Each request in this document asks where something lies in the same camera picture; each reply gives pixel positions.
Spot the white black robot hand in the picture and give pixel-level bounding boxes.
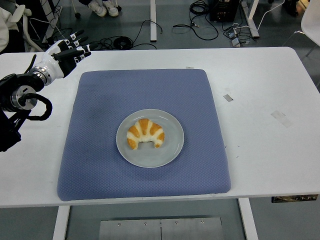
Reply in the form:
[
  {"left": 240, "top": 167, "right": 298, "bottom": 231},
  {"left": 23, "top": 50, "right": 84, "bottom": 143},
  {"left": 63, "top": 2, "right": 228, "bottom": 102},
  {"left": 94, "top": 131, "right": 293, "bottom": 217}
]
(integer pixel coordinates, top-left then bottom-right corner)
[{"left": 39, "top": 29, "right": 92, "bottom": 79}]

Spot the croissant bread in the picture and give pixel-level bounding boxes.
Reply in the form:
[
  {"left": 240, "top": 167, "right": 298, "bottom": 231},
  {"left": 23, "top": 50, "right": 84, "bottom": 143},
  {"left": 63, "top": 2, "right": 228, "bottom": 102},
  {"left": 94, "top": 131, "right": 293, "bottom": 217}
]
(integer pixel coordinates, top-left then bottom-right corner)
[{"left": 126, "top": 118, "right": 166, "bottom": 150}]

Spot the white office chair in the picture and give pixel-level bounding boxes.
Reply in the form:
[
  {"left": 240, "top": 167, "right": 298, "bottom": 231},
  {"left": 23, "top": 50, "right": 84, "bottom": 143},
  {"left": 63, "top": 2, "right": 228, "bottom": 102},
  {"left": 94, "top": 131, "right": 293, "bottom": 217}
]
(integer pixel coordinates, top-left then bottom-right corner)
[{"left": 8, "top": 3, "right": 46, "bottom": 53}]

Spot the chair leg with black caster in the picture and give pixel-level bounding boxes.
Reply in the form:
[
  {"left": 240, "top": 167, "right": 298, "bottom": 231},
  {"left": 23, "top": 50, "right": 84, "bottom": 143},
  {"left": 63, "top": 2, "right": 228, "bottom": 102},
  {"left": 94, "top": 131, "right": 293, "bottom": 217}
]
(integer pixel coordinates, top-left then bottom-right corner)
[{"left": 70, "top": 0, "right": 82, "bottom": 20}]

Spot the seated person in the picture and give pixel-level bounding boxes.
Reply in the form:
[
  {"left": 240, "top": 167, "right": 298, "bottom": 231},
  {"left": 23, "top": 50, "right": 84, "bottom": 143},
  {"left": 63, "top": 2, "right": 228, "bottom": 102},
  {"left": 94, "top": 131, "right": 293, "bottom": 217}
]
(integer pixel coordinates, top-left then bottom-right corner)
[{"left": 0, "top": 6, "right": 12, "bottom": 54}]

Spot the person's white shoe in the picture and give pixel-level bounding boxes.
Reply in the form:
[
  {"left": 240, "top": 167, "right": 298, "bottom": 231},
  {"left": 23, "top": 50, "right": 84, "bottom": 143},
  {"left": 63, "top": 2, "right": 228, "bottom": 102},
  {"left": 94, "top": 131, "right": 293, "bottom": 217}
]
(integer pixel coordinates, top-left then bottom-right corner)
[
  {"left": 103, "top": 0, "right": 120, "bottom": 18},
  {"left": 87, "top": 0, "right": 108, "bottom": 18}
]

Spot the white background desk leg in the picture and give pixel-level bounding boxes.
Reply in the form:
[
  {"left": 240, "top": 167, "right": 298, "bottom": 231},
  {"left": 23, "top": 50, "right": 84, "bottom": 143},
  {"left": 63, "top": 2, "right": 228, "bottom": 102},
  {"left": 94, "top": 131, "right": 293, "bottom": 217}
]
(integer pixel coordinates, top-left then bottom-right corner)
[
  {"left": 149, "top": 0, "right": 158, "bottom": 42},
  {"left": 246, "top": 0, "right": 260, "bottom": 39}
]

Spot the blue quilted mat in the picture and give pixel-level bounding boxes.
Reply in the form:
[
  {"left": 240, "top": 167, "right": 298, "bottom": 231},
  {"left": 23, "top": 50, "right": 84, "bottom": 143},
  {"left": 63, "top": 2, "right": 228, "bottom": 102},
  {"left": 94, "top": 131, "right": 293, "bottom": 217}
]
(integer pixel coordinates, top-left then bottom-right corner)
[{"left": 56, "top": 68, "right": 232, "bottom": 202}]

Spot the grey round plate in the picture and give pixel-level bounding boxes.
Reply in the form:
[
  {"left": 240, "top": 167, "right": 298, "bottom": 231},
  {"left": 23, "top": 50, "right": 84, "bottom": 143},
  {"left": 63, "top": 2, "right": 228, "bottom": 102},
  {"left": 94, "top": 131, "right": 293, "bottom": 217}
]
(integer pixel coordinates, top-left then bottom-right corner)
[{"left": 115, "top": 108, "right": 185, "bottom": 169}]

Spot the white table leg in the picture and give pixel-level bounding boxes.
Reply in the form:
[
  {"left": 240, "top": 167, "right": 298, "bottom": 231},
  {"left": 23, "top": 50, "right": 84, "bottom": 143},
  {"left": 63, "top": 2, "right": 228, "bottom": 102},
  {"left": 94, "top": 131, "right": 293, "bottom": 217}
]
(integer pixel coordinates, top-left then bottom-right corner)
[
  {"left": 237, "top": 198, "right": 260, "bottom": 240},
  {"left": 51, "top": 205, "right": 71, "bottom": 240}
]

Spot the black equipment box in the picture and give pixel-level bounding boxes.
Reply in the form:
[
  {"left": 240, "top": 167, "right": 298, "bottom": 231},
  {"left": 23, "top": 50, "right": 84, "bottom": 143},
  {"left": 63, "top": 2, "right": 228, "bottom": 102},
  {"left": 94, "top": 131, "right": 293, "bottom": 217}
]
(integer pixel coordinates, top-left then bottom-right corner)
[{"left": 209, "top": 0, "right": 237, "bottom": 22}]

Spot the grey floor power strip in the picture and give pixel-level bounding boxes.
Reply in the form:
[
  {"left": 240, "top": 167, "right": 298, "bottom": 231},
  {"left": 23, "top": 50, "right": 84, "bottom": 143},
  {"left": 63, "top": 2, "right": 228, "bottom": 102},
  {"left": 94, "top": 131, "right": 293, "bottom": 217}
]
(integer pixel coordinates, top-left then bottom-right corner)
[{"left": 224, "top": 26, "right": 243, "bottom": 48}]

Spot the large clear tape piece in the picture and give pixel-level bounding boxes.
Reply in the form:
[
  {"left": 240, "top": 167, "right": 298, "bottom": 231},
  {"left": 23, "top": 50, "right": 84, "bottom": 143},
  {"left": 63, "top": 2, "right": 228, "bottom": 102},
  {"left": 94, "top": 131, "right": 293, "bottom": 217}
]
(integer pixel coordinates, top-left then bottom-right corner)
[{"left": 270, "top": 110, "right": 293, "bottom": 128}]

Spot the white shell chair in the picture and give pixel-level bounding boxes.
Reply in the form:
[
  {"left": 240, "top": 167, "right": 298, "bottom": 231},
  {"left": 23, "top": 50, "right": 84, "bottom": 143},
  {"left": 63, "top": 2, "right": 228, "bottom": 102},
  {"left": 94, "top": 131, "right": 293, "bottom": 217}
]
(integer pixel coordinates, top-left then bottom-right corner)
[{"left": 282, "top": 3, "right": 320, "bottom": 58}]

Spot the table height control panel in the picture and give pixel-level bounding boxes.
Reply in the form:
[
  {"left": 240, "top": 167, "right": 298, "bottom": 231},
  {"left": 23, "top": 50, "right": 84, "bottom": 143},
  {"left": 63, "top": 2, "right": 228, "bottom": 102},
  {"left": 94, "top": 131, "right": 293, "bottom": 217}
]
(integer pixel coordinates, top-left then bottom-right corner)
[{"left": 271, "top": 194, "right": 319, "bottom": 204}]

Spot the small black cable coil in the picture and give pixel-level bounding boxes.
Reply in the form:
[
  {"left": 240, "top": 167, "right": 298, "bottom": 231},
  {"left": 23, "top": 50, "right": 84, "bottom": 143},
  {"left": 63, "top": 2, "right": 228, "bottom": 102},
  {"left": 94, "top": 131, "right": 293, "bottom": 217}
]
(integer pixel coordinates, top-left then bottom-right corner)
[{"left": 113, "top": 36, "right": 135, "bottom": 50}]

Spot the black cable with plug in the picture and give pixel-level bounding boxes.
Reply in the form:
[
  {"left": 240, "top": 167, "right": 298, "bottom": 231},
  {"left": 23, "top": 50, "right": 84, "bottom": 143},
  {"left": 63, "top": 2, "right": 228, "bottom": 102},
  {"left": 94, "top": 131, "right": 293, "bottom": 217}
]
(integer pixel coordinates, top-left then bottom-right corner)
[{"left": 129, "top": 19, "right": 164, "bottom": 50}]

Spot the large black cable coil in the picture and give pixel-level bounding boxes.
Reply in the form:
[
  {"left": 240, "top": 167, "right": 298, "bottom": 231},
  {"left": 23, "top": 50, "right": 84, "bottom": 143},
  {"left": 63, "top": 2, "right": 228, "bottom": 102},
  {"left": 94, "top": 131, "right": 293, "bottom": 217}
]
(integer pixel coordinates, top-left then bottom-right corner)
[{"left": 172, "top": 0, "right": 220, "bottom": 41}]

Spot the white cable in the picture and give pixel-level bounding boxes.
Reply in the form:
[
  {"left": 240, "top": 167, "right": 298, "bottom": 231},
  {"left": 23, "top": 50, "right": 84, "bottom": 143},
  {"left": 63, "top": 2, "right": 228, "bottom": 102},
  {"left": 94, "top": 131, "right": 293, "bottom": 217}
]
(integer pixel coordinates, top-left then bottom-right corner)
[{"left": 256, "top": 0, "right": 286, "bottom": 31}]

